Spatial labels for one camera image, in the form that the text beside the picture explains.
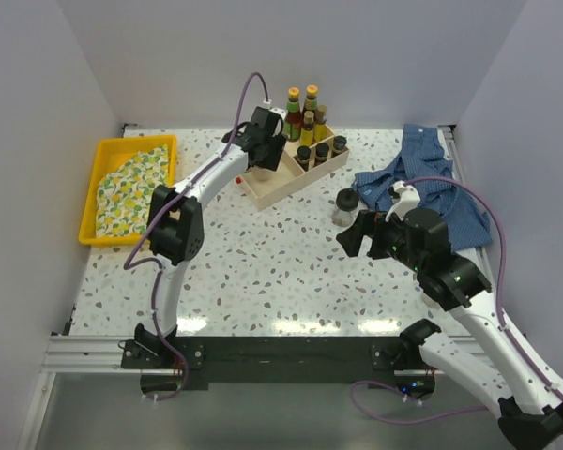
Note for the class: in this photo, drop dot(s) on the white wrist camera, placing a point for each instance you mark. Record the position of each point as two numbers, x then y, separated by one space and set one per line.
404 198
279 111

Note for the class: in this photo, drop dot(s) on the glass shaker jar brown residue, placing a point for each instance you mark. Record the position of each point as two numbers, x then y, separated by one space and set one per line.
346 204

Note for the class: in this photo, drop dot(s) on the sauce bottle green label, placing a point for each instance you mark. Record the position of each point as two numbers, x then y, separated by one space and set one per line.
293 118
311 99

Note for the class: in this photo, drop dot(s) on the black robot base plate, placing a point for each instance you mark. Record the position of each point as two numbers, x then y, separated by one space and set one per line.
287 360

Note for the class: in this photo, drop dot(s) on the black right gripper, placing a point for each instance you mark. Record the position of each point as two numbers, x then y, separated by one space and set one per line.
351 238

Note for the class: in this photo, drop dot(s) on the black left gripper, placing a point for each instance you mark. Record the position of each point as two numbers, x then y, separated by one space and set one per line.
271 161

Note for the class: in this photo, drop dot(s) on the beige wooden divided box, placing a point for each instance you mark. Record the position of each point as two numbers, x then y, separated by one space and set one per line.
289 177

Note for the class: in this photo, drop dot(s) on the glass jar black rim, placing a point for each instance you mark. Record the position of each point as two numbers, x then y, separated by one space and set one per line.
261 174

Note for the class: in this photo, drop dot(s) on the spice jar black lid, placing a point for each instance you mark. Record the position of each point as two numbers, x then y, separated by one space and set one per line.
321 153
303 157

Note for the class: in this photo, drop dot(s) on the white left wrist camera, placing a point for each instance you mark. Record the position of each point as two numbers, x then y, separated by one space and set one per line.
279 111

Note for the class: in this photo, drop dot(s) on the blue checked shirt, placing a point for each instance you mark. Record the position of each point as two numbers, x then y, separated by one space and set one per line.
421 156

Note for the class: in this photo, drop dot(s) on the yellow plastic tray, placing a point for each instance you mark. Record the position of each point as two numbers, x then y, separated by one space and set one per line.
110 154

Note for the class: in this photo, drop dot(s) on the lemon print cloth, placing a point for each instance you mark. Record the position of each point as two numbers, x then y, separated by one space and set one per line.
123 196

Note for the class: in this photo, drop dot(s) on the small dark spice jar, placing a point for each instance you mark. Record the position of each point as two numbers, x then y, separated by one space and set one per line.
338 145

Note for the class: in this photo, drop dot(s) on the small yellow oil bottle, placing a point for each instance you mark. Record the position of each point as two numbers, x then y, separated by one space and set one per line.
320 123
307 130

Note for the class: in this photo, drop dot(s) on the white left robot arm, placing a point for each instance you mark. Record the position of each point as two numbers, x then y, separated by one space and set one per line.
176 227

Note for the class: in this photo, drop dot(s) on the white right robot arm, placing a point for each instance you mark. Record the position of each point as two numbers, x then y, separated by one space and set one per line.
517 387

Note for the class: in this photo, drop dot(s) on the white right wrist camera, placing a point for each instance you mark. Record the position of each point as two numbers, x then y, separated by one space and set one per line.
404 198

